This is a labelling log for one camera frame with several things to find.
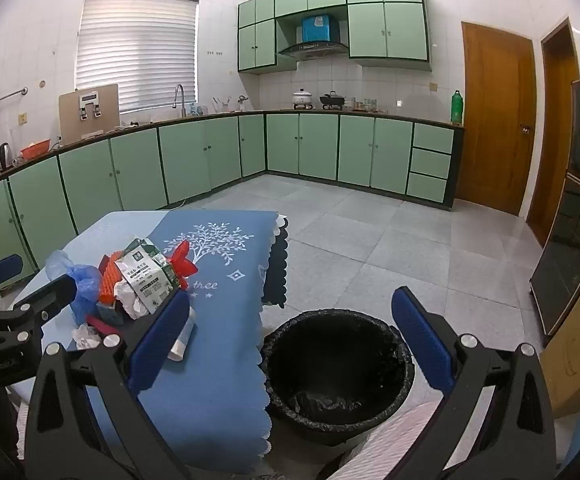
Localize dark red piece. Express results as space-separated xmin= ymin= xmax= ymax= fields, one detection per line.
xmin=86 ymin=315 xmax=120 ymax=337

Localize black bin with liner bag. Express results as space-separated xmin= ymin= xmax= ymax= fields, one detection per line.
xmin=261 ymin=308 xmax=415 ymax=445

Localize glass display cabinet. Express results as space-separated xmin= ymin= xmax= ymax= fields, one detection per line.
xmin=529 ymin=72 xmax=580 ymax=338

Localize white striped cloth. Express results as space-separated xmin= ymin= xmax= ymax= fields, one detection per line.
xmin=337 ymin=400 xmax=453 ymax=480

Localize wooden door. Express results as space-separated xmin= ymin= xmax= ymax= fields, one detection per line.
xmin=457 ymin=21 xmax=538 ymax=217
xmin=526 ymin=17 xmax=580 ymax=248

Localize cardboard box on counter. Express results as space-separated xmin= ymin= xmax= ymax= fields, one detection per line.
xmin=58 ymin=83 xmax=120 ymax=147

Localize blue plastic bag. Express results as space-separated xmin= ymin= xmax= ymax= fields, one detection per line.
xmin=44 ymin=250 xmax=104 ymax=323

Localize range hood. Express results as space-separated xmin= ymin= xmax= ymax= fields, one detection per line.
xmin=277 ymin=40 xmax=349 ymax=61

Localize small white crumpled tissue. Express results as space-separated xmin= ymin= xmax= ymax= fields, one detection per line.
xmin=72 ymin=324 xmax=103 ymax=351

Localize small teal box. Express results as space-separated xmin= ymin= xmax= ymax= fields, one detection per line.
xmin=97 ymin=302 xmax=125 ymax=326

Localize blue box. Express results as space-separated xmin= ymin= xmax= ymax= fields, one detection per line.
xmin=301 ymin=14 xmax=339 ymax=43

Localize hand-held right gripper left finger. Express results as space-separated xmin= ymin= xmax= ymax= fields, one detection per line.
xmin=24 ymin=287 xmax=193 ymax=480

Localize green base cabinets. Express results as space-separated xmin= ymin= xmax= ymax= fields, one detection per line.
xmin=0 ymin=110 xmax=466 ymax=291

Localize red plastic bag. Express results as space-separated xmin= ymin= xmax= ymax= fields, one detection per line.
xmin=165 ymin=240 xmax=195 ymax=291

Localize green wall cabinets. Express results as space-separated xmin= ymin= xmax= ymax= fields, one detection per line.
xmin=237 ymin=0 xmax=433 ymax=75

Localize red basin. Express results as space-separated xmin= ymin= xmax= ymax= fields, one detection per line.
xmin=20 ymin=139 xmax=51 ymax=158

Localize orange foam fruit net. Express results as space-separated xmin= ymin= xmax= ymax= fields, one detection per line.
xmin=97 ymin=252 xmax=130 ymax=306

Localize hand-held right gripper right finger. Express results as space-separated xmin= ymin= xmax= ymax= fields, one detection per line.
xmin=391 ymin=286 xmax=557 ymax=480

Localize metal towel rail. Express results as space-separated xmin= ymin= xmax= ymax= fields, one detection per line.
xmin=0 ymin=87 xmax=29 ymax=116

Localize white window blind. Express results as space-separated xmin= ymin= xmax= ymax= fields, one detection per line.
xmin=74 ymin=0 xmax=199 ymax=115

